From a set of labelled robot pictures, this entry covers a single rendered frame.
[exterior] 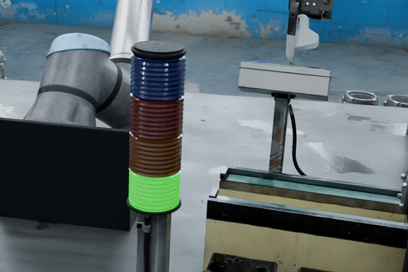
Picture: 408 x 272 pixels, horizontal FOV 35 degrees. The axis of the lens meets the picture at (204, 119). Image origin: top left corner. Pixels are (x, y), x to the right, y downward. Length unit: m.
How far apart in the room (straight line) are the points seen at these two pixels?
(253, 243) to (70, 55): 0.50
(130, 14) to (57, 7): 5.37
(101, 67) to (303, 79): 0.39
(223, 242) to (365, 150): 0.68
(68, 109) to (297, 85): 0.42
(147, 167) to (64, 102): 0.51
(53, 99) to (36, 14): 5.70
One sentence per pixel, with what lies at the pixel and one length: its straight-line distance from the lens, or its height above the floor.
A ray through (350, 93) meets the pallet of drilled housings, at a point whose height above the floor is 0.34.
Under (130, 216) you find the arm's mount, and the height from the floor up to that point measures 0.83.
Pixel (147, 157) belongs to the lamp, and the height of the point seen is 1.10.
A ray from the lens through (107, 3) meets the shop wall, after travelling 6.69.
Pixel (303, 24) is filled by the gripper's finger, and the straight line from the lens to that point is 1.25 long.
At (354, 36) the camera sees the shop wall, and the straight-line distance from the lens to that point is 6.68.
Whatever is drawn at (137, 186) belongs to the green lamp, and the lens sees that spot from 0.74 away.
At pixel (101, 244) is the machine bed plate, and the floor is 0.80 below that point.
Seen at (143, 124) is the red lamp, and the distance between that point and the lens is 0.70.
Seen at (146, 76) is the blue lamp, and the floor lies 1.19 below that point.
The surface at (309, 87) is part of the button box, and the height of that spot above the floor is 1.05.
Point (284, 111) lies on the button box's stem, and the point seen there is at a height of 0.99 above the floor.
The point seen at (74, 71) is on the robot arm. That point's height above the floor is 1.05.
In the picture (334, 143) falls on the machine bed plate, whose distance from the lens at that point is 1.65.
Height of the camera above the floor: 1.38
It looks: 19 degrees down
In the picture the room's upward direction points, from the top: 3 degrees clockwise
